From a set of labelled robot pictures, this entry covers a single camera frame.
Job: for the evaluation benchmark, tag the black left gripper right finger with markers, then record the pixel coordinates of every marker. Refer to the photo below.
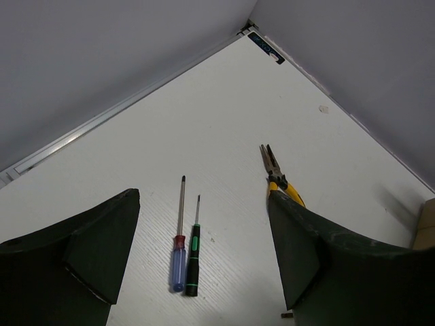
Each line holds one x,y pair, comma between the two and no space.
333,276

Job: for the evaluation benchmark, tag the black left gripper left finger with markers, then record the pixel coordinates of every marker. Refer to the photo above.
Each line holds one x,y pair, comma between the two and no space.
70,273

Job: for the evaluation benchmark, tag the tan plastic toolbox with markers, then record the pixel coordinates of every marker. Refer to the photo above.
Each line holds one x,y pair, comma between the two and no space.
424,236

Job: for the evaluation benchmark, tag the yellow black pliers near arm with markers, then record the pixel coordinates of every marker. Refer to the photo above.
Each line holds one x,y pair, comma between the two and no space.
276,179

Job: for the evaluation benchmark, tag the small brown hex key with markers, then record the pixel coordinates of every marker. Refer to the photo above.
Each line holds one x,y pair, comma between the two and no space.
287,315

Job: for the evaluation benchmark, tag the blue red screwdriver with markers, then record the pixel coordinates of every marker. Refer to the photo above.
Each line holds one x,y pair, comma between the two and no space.
178,264

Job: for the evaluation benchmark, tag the green black screwdriver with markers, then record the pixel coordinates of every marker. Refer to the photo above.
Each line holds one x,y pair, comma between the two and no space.
192,276

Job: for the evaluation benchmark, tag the blue table label left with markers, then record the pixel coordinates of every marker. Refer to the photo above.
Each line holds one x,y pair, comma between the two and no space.
265,47

